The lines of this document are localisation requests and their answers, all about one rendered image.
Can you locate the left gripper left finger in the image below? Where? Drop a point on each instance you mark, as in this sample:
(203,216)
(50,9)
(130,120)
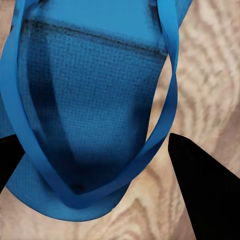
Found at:
(11,152)

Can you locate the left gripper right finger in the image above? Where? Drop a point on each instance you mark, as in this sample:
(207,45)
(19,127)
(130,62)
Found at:
(210,191)

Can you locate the sandal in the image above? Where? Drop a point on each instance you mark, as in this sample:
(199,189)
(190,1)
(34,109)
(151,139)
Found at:
(77,83)

